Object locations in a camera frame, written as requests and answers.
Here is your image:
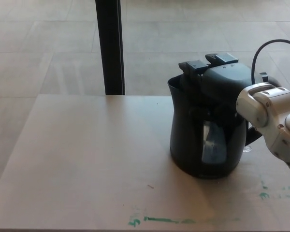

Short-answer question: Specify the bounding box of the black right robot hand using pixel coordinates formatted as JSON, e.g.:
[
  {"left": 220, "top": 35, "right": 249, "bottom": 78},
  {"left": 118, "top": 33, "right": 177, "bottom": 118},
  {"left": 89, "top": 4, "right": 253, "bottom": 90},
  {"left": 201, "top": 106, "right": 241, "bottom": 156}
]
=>
[{"left": 178, "top": 53, "right": 254, "bottom": 126}]

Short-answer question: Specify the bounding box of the black electric kettle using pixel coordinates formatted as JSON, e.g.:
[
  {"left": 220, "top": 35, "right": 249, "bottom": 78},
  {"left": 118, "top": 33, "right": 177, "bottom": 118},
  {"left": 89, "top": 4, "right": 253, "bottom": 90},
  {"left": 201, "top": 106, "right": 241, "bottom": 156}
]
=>
[{"left": 167, "top": 72, "right": 283, "bottom": 180}]

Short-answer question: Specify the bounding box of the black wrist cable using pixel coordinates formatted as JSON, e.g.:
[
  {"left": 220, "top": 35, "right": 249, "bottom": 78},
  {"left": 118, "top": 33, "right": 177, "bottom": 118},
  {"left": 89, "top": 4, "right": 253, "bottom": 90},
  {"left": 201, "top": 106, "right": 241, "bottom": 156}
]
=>
[{"left": 250, "top": 39, "right": 290, "bottom": 84}]

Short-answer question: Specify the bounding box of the black vertical post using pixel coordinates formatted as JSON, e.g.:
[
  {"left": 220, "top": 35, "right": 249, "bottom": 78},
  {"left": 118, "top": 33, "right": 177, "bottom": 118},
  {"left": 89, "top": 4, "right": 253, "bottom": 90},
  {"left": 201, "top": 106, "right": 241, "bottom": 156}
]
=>
[{"left": 95, "top": 0, "right": 126, "bottom": 95}]

